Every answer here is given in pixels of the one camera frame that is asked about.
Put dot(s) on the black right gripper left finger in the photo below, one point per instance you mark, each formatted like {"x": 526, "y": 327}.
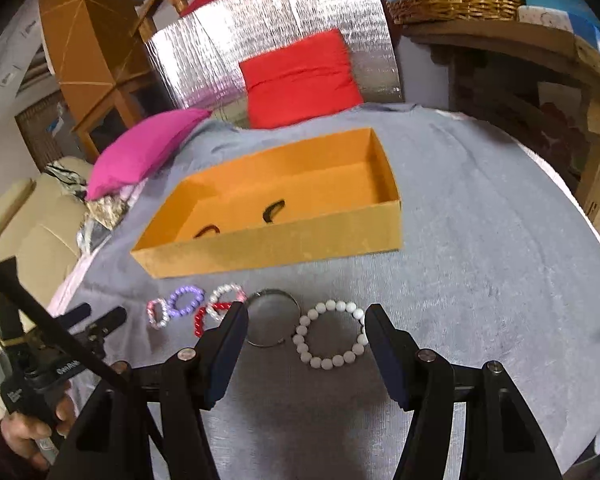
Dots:
{"x": 157, "y": 406}

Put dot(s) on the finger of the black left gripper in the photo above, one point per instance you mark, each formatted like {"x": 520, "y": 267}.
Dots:
{"x": 74, "y": 316}
{"x": 104, "y": 326}

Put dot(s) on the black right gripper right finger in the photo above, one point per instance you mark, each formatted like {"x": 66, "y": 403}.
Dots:
{"x": 502, "y": 439}

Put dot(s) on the dark red bangle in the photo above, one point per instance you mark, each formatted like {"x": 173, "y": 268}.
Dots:
{"x": 210, "y": 229}

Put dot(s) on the bronze metal bangle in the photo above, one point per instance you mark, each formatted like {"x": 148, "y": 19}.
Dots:
{"x": 272, "y": 313}

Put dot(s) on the black hair clip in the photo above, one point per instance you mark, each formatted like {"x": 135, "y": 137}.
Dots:
{"x": 271, "y": 210}

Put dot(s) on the left hand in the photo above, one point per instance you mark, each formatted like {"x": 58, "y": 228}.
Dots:
{"x": 21, "y": 431}

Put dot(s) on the beige sofa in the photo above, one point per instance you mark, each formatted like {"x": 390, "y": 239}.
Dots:
{"x": 39, "y": 220}

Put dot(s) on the patterned gold fabric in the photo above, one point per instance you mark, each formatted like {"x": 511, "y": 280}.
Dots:
{"x": 108, "y": 210}

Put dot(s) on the pink bed sheet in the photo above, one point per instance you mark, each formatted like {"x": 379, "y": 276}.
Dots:
{"x": 65, "y": 292}

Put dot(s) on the magenta pillow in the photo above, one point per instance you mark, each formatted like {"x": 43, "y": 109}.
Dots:
{"x": 141, "y": 150}

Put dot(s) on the grey blanket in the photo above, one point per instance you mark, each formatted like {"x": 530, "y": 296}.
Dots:
{"x": 497, "y": 263}

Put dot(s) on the orange cardboard box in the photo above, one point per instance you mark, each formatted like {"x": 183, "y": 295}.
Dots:
{"x": 327, "y": 197}

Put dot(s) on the silver insulation foil sheet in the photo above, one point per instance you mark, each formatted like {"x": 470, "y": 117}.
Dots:
{"x": 198, "y": 56}

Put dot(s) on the wooden side table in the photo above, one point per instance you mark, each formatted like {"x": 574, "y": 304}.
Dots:
{"x": 98, "y": 50}

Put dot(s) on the red cushion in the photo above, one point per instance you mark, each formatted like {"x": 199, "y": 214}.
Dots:
{"x": 308, "y": 79}

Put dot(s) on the wooden shelf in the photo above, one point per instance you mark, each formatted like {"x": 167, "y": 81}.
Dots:
{"x": 539, "y": 84}

